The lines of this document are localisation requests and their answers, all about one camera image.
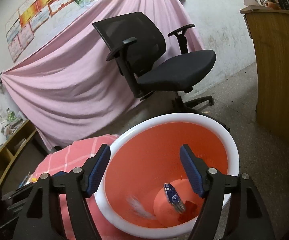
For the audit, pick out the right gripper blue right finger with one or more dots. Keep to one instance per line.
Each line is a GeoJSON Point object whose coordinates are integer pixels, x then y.
{"type": "Point", "coordinates": [247, 218]}

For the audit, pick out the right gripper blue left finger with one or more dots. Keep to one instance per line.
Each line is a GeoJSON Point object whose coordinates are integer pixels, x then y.
{"type": "Point", "coordinates": [41, 218]}

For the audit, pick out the wooden cabinet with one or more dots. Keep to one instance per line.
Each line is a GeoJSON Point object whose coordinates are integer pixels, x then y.
{"type": "Point", "coordinates": [269, 31]}

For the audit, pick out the wooden low shelf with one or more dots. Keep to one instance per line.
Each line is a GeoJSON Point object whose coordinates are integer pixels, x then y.
{"type": "Point", "coordinates": [13, 147]}

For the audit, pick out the pink checked tablecloth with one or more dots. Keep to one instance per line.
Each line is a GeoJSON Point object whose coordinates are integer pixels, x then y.
{"type": "Point", "coordinates": [73, 156]}

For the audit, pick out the pink hanging sheet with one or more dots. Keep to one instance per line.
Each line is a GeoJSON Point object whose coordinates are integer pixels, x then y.
{"type": "Point", "coordinates": [67, 88]}

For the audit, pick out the blue snack wrapper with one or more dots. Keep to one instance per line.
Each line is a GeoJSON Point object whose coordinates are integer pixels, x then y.
{"type": "Point", "coordinates": [173, 198]}

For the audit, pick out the black office chair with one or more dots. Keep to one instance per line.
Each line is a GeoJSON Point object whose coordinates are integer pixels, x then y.
{"type": "Point", "coordinates": [136, 44]}

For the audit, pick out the wall certificates poster group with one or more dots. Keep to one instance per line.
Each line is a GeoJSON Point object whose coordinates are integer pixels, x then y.
{"type": "Point", "coordinates": [29, 17]}

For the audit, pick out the red white-rimmed trash bin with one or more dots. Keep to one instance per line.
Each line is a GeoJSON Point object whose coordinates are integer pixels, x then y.
{"type": "Point", "coordinates": [147, 156]}

